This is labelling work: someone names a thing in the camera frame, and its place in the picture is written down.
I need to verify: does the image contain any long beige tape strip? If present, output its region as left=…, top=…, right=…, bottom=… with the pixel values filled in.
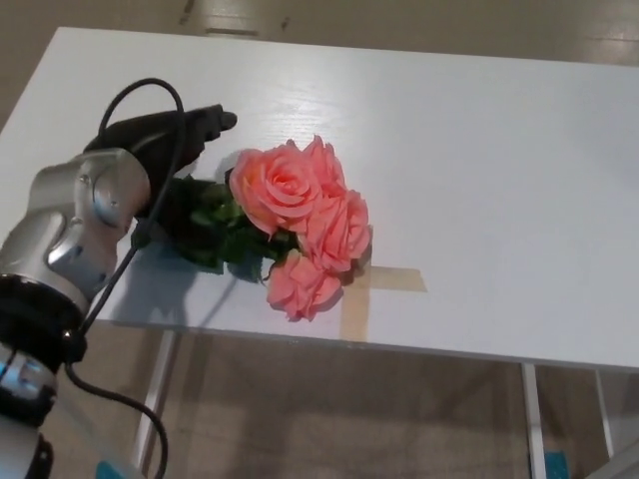
left=338, top=286, right=371, bottom=345

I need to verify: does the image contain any white thin table leg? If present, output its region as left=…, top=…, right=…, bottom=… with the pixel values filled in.
left=593, top=369, right=617, bottom=460

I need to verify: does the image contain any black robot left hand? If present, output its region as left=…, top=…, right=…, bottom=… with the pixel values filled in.
left=82, top=103, right=239, bottom=241

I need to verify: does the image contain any white wide table leg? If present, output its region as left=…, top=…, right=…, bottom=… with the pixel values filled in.
left=521, top=362, right=547, bottom=479

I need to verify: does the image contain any pink artificial rose bouquet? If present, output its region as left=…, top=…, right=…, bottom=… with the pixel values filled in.
left=164, top=134, right=373, bottom=323

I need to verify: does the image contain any teal floor marker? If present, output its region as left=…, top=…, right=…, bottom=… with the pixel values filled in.
left=546, top=451, right=571, bottom=479
left=97, top=458, right=139, bottom=479

